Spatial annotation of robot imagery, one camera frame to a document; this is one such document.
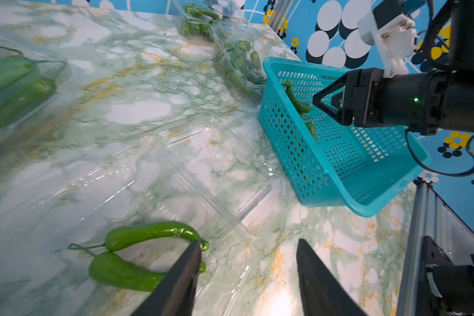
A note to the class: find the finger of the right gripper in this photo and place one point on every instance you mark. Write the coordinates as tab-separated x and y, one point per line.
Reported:
344	116
331	96

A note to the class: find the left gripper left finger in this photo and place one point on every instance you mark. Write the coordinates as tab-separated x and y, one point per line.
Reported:
175	295

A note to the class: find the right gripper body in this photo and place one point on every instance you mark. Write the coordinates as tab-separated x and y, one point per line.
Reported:
415	101

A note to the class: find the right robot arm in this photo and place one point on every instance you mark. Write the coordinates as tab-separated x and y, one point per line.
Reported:
448	46

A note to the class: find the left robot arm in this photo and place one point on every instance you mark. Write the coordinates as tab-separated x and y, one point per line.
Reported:
449	288

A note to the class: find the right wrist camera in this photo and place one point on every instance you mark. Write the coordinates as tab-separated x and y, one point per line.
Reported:
390	29

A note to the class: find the teal plastic basket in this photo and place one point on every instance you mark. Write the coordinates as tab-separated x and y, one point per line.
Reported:
329	164

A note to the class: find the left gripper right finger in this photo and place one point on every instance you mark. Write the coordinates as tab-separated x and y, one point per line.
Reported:
320	292

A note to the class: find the green pepper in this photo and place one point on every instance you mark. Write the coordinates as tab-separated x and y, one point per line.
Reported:
125	236
111	270

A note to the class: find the aluminium front rail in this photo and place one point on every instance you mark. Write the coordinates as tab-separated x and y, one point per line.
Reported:
430	245

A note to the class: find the right frame post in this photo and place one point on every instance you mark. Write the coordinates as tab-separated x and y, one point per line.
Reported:
280	11

